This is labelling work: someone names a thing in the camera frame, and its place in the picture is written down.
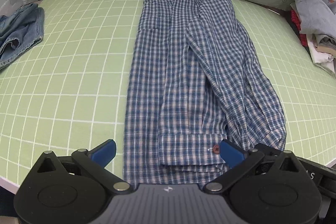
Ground blue plaid shirt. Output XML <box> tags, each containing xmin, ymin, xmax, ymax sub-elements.
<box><xmin>123</xmin><ymin>0</ymin><xmax>286</xmax><ymax>185</ymax></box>

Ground beige folded garment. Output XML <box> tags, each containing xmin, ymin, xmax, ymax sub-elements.
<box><xmin>315</xmin><ymin>34</ymin><xmax>335</xmax><ymax>50</ymax></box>

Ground blue denim shorts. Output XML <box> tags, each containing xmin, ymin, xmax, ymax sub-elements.
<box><xmin>1</xmin><ymin>3</ymin><xmax>45</xmax><ymax>69</ymax></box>

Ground red plaid garment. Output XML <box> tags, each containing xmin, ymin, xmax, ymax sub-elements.
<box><xmin>290</xmin><ymin>9</ymin><xmax>308</xmax><ymax>47</ymax></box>

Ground grey folded sweatshirt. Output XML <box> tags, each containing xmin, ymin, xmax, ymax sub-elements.
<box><xmin>295</xmin><ymin>0</ymin><xmax>335</xmax><ymax>38</ymax></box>

